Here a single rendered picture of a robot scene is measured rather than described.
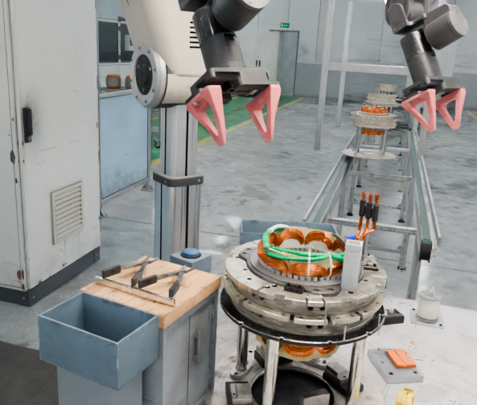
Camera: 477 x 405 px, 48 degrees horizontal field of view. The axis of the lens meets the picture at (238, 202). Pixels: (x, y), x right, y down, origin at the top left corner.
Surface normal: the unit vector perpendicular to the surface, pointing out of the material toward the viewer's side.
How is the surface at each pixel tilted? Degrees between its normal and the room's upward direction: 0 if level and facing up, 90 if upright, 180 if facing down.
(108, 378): 90
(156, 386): 90
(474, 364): 0
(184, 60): 90
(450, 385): 0
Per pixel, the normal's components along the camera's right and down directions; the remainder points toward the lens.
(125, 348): 0.89, 0.18
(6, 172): -0.30, 0.25
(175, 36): 0.59, 0.25
